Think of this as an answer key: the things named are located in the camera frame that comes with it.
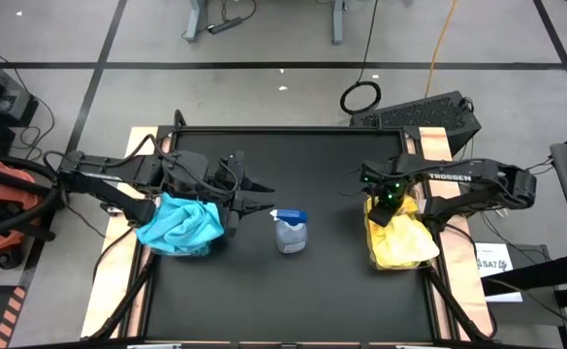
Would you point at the white paper sign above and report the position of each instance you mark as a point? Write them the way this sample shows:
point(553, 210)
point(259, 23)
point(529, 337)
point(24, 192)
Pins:
point(494, 254)

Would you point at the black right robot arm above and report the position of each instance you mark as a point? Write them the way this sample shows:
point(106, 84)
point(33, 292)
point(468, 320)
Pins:
point(457, 174)

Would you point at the black diagonal frame strut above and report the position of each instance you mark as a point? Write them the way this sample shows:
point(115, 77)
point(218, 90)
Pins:
point(457, 310)
point(128, 300)

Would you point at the black metal beam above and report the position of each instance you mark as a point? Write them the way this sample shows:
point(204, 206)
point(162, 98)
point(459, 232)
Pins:
point(540, 276)

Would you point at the grey desk leg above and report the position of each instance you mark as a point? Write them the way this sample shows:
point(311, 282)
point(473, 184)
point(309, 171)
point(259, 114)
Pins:
point(338, 22)
point(195, 19)

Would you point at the black equipment stack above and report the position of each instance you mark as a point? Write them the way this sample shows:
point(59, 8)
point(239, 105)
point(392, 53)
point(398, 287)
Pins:
point(2, 104)

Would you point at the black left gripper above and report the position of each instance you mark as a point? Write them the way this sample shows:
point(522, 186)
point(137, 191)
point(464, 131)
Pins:
point(232, 194)

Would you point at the black power strip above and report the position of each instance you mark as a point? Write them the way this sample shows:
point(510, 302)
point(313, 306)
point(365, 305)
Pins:
point(225, 25)

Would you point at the clear plastic basket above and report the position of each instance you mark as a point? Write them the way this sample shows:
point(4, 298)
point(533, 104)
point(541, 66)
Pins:
point(375, 264)
point(186, 254)

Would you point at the blue microfiber towel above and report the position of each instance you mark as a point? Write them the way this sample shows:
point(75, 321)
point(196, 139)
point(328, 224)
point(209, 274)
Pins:
point(181, 223)

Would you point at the black table frame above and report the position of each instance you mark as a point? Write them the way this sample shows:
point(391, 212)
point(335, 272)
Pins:
point(288, 129)

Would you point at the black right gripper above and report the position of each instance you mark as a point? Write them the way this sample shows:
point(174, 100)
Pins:
point(387, 184)

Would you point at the black perforated computer case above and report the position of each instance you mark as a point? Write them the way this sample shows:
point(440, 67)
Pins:
point(423, 114)

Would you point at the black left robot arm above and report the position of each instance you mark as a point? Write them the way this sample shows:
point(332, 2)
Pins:
point(118, 169)

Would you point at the orange shop vacuum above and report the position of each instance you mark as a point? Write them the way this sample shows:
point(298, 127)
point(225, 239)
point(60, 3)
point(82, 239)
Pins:
point(21, 186)

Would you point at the light wooden side board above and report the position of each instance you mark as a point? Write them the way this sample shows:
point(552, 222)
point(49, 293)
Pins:
point(472, 295)
point(111, 291)

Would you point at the grey spray bottle blue head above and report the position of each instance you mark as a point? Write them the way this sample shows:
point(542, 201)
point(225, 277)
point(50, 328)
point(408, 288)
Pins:
point(290, 237)

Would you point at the silver aluminium bar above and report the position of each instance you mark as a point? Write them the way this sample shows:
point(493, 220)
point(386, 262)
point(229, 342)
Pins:
point(414, 347)
point(154, 346)

